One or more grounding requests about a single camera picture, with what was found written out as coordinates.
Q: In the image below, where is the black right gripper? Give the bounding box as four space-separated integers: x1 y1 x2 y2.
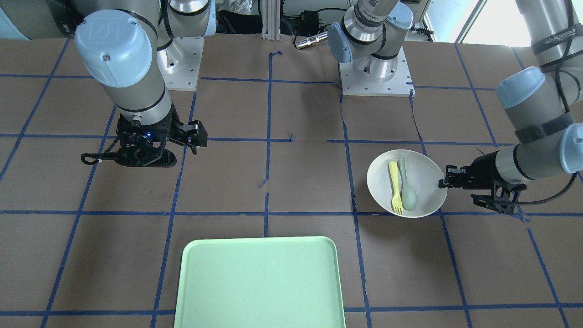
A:
115 106 208 167

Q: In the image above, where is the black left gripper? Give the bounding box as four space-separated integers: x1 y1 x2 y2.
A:
439 152 526 215

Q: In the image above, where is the white round plate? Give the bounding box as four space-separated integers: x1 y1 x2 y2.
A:
366 149 448 218

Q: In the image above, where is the yellow plastic fork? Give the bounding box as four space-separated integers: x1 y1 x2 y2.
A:
388 161 404 215

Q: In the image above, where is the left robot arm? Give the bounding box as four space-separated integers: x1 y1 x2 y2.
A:
327 0 582 215

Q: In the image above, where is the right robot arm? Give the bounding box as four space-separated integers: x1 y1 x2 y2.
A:
72 0 216 168

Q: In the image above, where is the pale green plastic spoon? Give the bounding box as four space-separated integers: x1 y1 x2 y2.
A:
398 157 417 210

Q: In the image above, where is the silver metal cylinder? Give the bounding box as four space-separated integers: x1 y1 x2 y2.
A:
294 31 328 50

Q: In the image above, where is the black power adapter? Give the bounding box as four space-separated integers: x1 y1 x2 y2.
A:
298 10 319 30

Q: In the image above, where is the light green tray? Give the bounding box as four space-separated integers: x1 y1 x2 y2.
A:
174 236 346 328

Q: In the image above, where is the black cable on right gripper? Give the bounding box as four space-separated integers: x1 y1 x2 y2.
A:
81 137 123 165

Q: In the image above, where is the aluminium frame post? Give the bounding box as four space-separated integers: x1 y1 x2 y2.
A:
258 0 282 41

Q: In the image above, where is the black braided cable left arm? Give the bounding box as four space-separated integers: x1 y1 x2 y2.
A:
517 0 583 206

